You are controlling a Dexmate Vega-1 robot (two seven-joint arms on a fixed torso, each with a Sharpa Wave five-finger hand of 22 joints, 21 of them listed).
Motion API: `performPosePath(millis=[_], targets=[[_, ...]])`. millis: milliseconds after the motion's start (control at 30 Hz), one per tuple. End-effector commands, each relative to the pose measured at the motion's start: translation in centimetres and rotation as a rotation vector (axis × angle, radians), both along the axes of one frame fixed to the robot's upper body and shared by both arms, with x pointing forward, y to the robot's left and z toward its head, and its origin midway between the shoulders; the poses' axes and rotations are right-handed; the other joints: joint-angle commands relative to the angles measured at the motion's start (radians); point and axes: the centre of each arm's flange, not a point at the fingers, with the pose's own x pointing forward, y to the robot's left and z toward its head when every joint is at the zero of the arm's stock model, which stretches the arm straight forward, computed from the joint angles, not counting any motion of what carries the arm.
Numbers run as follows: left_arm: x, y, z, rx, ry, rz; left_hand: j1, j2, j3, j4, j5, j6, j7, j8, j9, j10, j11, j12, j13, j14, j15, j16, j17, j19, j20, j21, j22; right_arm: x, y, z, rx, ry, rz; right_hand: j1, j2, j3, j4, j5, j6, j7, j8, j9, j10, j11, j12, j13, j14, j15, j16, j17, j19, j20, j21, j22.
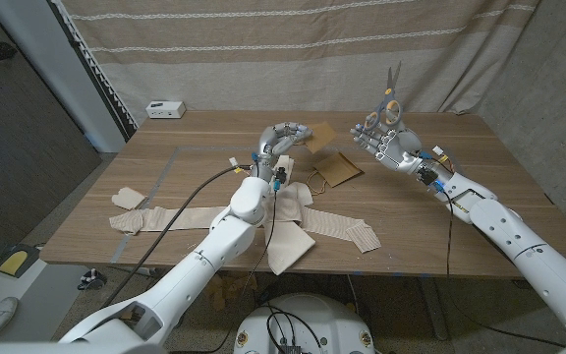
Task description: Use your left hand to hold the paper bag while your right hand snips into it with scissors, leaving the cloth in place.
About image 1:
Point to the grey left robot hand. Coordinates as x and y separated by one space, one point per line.
268 142

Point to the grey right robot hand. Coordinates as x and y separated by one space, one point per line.
396 147

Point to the grey yellow scissors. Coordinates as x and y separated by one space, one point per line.
387 103

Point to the small brown paper bag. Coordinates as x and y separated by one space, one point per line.
322 135

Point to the cream cloth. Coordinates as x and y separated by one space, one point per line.
288 246

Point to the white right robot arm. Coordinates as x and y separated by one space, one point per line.
524 241

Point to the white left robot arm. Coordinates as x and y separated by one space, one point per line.
189 275

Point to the long ribbed beige cloth strip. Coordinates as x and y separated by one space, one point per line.
332 223

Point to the small beige cloth scrap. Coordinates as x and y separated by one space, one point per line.
128 198

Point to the beige striped backdrop curtain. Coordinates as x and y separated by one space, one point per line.
288 74

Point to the white power strip box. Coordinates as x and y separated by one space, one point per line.
165 109

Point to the cardboard scraps pile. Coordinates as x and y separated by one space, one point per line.
229 287

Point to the grey table leg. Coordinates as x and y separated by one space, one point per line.
433 307

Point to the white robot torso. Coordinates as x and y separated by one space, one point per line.
307 319

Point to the small black white caster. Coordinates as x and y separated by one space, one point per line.
92 279

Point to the dark grey door panel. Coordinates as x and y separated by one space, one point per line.
17 147

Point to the yellow black pedal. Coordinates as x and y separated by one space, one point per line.
17 260

